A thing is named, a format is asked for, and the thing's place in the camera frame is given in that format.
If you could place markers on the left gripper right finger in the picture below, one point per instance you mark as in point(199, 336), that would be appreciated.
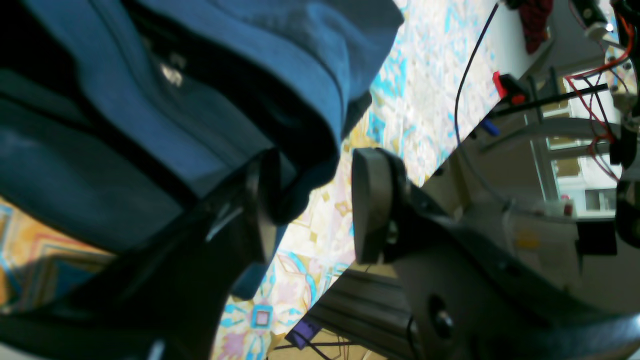
point(470, 300)

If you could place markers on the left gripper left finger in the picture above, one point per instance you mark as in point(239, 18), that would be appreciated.
point(162, 300)

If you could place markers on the dark navy t-shirt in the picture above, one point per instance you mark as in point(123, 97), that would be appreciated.
point(119, 116)

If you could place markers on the red black clamp upper left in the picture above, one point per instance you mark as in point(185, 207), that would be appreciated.
point(509, 89)

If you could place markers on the patterned colourful tablecloth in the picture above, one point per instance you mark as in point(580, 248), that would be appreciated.
point(411, 115)

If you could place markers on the grey aluminium frame rail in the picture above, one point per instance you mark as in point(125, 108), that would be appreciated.
point(370, 310)

